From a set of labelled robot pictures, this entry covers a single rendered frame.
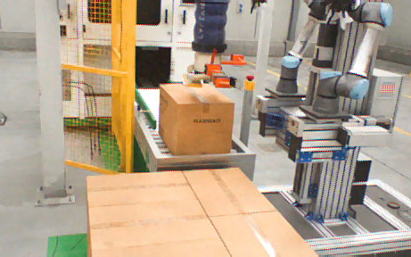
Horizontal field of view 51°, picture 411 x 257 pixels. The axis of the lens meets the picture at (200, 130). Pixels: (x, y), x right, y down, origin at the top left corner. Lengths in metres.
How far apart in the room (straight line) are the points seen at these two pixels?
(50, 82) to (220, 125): 1.29
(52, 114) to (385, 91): 2.33
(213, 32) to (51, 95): 1.32
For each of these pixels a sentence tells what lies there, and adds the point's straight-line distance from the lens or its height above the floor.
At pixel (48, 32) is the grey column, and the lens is 3.26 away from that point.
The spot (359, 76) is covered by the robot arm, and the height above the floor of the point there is 1.27.
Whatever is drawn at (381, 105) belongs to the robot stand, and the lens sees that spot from 2.93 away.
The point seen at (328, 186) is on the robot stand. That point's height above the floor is 0.48.
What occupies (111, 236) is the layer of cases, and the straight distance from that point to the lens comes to 2.09.
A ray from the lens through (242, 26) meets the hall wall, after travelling 12.31.
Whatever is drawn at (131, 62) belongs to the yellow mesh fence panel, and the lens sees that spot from 3.36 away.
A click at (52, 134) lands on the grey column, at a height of 0.55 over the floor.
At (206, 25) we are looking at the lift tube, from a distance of 2.73.
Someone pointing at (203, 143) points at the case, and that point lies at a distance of 2.92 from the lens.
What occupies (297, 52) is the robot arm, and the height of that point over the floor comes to 1.30.
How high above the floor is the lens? 1.65
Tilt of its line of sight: 18 degrees down
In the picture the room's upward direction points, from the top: 4 degrees clockwise
